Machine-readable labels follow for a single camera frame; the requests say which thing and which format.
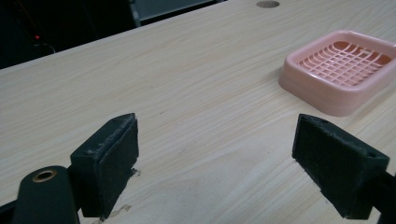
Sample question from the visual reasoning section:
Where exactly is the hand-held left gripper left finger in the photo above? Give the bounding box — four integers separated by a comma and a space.
69, 112, 140, 220

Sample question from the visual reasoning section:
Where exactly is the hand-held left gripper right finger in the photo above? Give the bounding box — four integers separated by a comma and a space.
291, 113, 390, 220

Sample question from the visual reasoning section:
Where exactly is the pink plastic grid basket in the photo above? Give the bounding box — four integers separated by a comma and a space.
277, 29, 396, 118

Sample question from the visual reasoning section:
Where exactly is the grey metal stand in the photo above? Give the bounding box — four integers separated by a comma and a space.
129, 0, 228, 28

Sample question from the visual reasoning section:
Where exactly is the dark cable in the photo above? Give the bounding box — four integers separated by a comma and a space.
33, 42, 57, 54

